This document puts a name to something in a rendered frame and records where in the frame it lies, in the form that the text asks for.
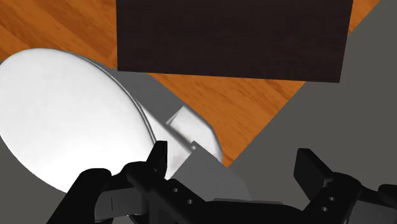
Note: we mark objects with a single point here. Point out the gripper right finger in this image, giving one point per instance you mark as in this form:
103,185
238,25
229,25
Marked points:
336,189

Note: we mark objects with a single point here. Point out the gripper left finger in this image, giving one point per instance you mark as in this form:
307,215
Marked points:
145,183

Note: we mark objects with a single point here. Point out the dark robot stand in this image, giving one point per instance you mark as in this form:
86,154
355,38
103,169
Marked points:
232,37

